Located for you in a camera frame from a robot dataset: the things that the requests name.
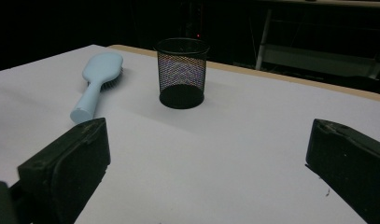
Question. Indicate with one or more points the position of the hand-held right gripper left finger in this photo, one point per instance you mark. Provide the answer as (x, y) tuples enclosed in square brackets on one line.
[(69, 161)]

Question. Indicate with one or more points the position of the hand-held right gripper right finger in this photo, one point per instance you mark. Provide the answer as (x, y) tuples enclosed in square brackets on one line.
[(352, 165)]

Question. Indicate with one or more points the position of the light blue hairbrush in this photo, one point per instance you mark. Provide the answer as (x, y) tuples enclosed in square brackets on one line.
[(99, 70)]

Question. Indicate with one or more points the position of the black mesh pen holder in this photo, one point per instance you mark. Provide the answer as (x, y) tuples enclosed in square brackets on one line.
[(181, 97)]

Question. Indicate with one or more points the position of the background table with white legs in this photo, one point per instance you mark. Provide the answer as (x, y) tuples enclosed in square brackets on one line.
[(318, 59)]

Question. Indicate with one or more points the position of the white table mat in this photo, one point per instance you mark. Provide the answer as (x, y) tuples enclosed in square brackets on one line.
[(209, 155)]

